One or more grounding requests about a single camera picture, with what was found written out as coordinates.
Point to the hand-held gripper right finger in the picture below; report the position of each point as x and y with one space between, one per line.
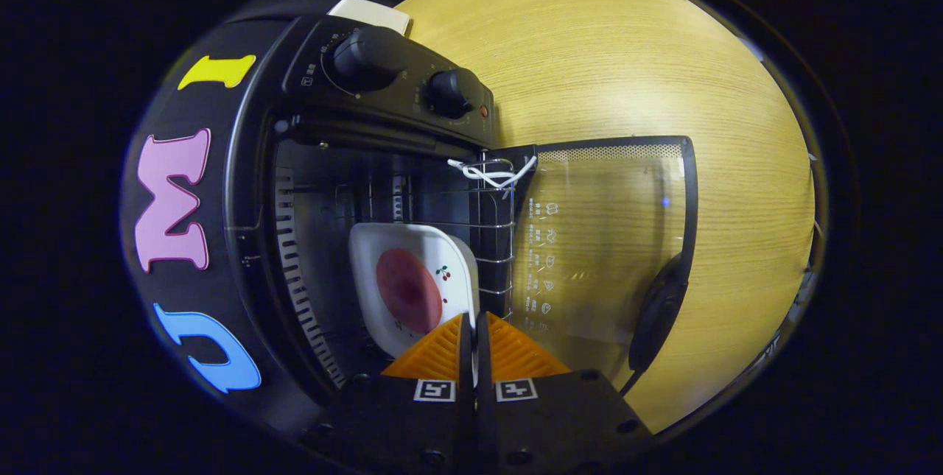
545 423

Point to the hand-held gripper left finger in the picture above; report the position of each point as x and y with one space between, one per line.
412 423

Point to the round pink ham slice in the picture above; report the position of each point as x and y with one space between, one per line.
409 291

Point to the white square plate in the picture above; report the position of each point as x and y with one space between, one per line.
368 239

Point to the black toaster oven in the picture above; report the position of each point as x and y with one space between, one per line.
398 77

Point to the metal oven rack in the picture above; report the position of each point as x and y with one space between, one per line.
495 239

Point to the white toaster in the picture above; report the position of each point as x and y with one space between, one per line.
368 12

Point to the black backdrop cloth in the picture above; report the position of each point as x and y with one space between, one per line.
158 110

